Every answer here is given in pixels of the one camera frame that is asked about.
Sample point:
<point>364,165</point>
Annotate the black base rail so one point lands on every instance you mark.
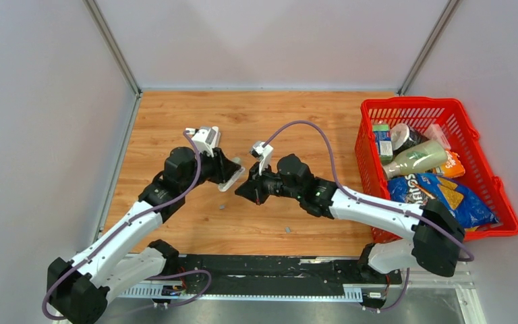
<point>255,276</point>

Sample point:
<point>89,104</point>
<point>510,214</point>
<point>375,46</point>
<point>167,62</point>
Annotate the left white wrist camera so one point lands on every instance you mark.
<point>205,138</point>

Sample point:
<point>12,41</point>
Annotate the blue Doritos chip bag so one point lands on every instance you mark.
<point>463,204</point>

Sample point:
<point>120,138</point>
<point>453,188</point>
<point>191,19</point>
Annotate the white stapler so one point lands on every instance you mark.
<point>234,178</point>

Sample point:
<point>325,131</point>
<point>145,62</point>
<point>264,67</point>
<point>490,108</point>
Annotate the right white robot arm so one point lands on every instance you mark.
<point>429,236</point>

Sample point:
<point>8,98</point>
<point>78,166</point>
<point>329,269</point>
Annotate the black white round can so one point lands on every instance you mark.
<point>404,137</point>

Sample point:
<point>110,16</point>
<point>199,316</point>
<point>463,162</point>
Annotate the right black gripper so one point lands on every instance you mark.
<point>252,190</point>

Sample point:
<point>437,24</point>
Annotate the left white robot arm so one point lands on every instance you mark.
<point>82,288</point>

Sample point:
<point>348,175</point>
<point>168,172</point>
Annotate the white wrapped packet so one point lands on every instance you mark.
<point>434,132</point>

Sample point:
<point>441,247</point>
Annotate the pale green bottle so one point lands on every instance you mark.
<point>417,159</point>

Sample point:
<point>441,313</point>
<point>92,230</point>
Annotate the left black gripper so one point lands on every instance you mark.
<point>223,168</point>

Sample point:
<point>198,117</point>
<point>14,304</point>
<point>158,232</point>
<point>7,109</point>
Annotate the red plastic basket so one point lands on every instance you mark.
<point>450,115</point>

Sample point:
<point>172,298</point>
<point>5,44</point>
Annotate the orange snack bag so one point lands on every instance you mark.
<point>452,168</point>

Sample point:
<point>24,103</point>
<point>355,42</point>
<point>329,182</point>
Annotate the green blue carton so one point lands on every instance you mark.
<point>383,142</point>

